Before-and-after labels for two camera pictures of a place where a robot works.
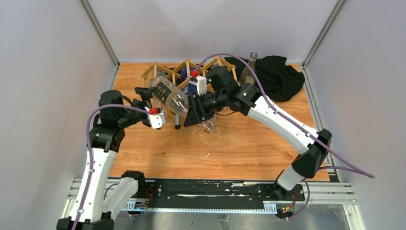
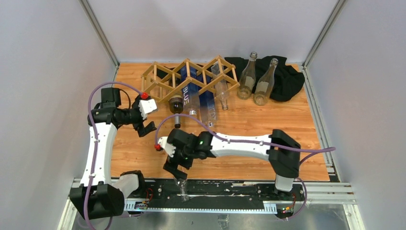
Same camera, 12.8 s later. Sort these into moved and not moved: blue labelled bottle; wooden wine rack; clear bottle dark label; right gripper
Moved: clear bottle dark label; right gripper
Not moved: blue labelled bottle; wooden wine rack
